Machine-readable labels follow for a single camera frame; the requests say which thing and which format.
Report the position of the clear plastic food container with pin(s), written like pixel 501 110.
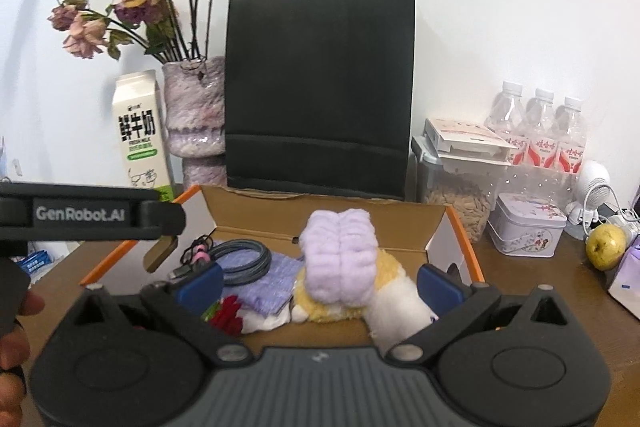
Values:
pixel 465 184

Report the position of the person's left hand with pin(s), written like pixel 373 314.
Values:
pixel 15 350

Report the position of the lilac fluffy towel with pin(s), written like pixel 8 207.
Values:
pixel 340 250

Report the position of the yellow green apple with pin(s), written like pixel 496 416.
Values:
pixel 605 246

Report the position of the red white fabric item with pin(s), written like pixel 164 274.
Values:
pixel 230 317

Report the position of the black paper bag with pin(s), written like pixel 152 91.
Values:
pixel 318 95

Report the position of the yellow white plush toy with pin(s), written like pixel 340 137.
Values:
pixel 395 313

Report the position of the blue white package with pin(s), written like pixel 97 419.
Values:
pixel 37 264

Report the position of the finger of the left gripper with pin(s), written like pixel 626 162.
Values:
pixel 158 253

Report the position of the water bottle right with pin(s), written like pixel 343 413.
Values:
pixel 570 130

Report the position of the orange cardboard box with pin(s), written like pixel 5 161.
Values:
pixel 229 238

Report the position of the purple tissue pack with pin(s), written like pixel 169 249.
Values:
pixel 625 286

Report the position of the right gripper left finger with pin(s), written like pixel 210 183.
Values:
pixel 136 359

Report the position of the white round device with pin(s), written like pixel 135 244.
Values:
pixel 590 192

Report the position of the purple knitted cloth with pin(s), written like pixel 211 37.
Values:
pixel 269 294

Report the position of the white decorated tin box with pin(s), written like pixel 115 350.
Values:
pixel 522 226

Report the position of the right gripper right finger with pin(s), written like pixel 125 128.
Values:
pixel 492 358

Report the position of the white red flat box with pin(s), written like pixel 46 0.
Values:
pixel 456 136

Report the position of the purple ceramic vase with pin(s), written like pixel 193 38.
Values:
pixel 195 118

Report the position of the white green milk carton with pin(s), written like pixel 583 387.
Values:
pixel 136 112

